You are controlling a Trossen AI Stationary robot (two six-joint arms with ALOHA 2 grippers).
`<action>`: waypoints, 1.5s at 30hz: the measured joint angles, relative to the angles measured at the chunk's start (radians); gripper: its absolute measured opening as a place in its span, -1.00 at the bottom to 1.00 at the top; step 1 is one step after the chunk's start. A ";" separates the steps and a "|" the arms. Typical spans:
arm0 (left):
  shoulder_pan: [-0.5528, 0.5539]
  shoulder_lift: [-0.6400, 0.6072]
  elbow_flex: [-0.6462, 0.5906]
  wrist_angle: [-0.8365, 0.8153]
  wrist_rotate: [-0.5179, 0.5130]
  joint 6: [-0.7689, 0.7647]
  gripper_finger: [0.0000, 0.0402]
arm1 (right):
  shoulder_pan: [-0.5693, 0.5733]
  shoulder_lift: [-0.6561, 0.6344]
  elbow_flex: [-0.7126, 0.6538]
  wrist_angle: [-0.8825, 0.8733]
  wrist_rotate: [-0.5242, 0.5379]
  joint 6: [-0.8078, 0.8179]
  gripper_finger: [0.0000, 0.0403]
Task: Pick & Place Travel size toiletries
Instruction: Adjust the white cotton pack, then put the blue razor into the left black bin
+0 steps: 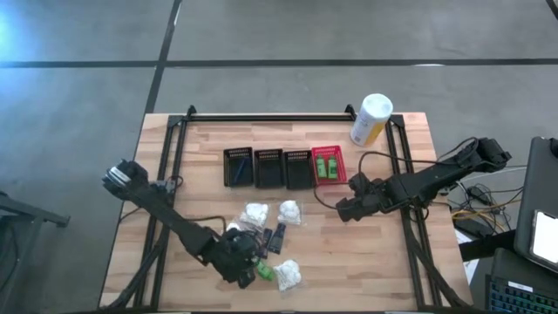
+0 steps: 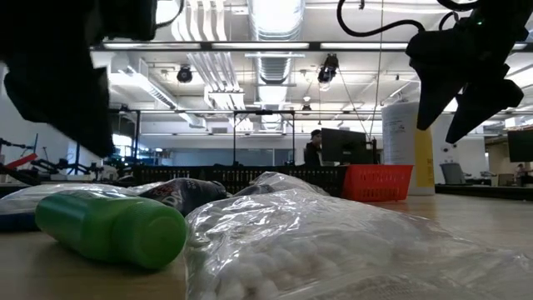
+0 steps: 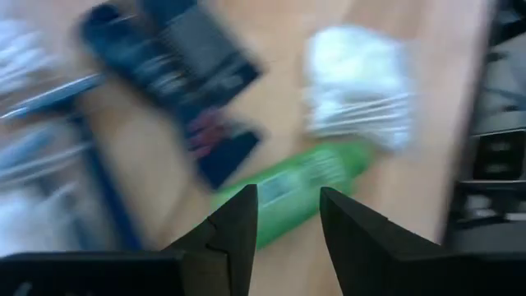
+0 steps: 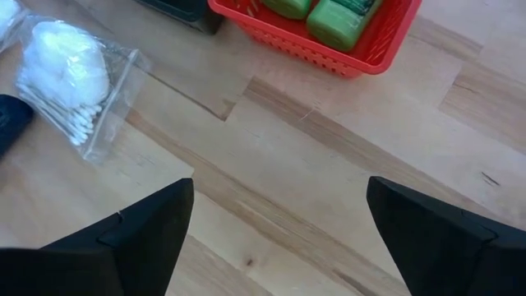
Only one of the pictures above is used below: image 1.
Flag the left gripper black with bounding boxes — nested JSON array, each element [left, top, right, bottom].
[[211, 226, 264, 290]]

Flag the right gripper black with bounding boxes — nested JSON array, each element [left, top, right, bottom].
[[335, 171, 390, 223]]

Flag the dark blue toothbrush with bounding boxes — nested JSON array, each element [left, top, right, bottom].
[[233, 157, 253, 185]]

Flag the red plastic basket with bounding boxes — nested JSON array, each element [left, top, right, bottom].
[[310, 144, 349, 187]]

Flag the black plastic basket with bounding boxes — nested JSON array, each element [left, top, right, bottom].
[[222, 147, 255, 189], [283, 149, 316, 191], [253, 148, 286, 190]]

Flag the white yellow wipes canister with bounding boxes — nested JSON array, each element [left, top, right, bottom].
[[350, 92, 394, 147]]

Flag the black power adapter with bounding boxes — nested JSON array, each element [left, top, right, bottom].
[[453, 216, 483, 239]]

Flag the white paper sheet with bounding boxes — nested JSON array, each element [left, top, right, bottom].
[[454, 230, 480, 284]]

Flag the black laptop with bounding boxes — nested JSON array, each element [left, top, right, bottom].
[[514, 136, 558, 274]]

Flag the backlit keyboard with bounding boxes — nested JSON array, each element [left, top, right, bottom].
[[485, 274, 558, 314]]

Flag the black floor stand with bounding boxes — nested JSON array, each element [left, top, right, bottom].
[[0, 189, 71, 314]]

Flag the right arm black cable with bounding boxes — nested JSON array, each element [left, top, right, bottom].
[[312, 149, 439, 211]]

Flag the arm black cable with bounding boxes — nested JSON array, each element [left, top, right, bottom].
[[312, 149, 439, 211], [174, 215, 228, 233]]

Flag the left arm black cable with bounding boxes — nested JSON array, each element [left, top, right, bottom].
[[174, 215, 228, 233]]

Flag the black metal table frame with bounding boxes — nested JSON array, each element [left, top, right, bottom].
[[99, 104, 479, 314]]

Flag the yellow cable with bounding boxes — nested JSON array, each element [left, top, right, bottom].
[[451, 204, 507, 222]]

